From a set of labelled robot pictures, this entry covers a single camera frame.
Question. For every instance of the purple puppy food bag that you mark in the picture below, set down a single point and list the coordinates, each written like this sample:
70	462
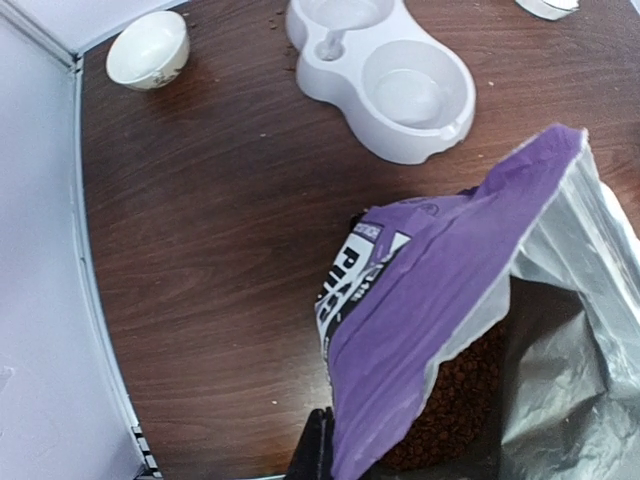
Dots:
417	281

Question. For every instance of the brown kibble in bag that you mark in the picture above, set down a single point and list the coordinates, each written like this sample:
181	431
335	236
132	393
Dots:
457	409

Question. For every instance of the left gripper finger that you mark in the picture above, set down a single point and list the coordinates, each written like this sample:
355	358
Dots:
313	456

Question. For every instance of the left aluminium frame post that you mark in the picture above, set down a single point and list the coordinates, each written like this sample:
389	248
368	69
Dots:
35	33

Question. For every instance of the white scalloped bowl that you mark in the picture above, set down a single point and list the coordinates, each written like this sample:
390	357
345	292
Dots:
550	10

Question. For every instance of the small white round bowl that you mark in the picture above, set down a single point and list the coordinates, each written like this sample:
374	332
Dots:
150	53

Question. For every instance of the grey double pet bowl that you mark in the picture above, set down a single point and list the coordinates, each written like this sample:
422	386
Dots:
404	95

